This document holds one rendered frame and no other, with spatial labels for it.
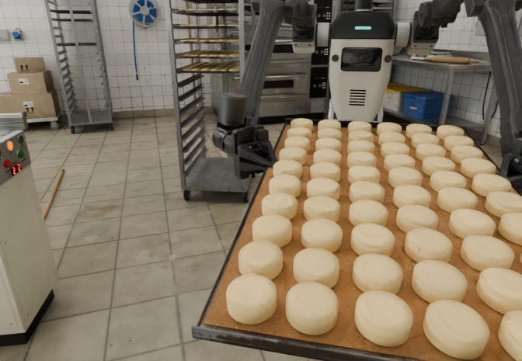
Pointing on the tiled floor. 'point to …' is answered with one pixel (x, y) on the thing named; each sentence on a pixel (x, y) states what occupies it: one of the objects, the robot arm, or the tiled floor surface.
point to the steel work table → (448, 88)
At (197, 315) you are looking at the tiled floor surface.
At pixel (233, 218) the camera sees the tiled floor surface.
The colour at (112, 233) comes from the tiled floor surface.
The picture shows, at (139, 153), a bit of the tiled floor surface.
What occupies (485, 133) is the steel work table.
